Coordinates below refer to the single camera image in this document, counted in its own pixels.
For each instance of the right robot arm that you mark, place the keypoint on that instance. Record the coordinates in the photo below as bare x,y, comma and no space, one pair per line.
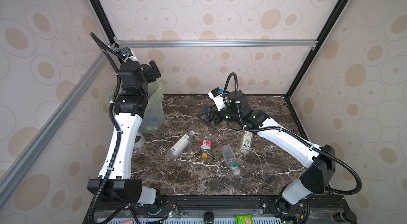
318,161

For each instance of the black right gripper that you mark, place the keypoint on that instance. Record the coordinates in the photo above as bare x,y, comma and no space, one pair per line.
214,111

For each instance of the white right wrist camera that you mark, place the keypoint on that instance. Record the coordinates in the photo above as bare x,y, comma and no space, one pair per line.
219,98

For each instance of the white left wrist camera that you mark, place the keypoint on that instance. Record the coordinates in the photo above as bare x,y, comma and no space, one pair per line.
128,55

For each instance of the green snack packet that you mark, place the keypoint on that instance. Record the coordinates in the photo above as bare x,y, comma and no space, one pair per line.
244,219

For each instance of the aluminium frame rail back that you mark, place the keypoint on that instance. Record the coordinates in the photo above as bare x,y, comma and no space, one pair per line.
220,43

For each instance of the green plastic bin liner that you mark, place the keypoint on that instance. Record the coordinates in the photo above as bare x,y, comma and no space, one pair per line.
154,109

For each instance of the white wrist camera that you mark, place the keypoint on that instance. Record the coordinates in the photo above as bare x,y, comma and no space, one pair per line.
219,98
128,55

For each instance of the clear bottle green label grey cap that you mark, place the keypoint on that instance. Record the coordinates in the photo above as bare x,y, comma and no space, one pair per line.
246,142

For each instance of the aluminium frame rail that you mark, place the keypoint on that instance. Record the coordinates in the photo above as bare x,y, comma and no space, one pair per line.
220,43
17,168

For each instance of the clear bottle red label yellow cap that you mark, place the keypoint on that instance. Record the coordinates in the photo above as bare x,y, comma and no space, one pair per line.
205,146

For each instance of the grey mesh waste bin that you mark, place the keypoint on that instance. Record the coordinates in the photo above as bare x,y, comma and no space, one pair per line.
151,126

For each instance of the clear bottle white cap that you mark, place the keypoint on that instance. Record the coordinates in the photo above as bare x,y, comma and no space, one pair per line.
182,143

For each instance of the black round knob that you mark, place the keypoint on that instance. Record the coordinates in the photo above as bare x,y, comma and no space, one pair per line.
209,218

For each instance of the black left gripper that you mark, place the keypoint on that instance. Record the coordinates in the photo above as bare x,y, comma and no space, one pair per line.
149,69

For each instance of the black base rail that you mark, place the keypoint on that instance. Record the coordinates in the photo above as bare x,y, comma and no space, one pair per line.
318,209

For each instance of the clear bottle green neck band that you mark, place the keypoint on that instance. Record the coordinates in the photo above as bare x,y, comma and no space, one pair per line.
230,159

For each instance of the aluminium frame rail left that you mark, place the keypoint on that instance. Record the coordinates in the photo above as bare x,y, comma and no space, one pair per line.
17,168

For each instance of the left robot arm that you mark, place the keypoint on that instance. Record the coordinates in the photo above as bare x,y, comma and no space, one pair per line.
114,182

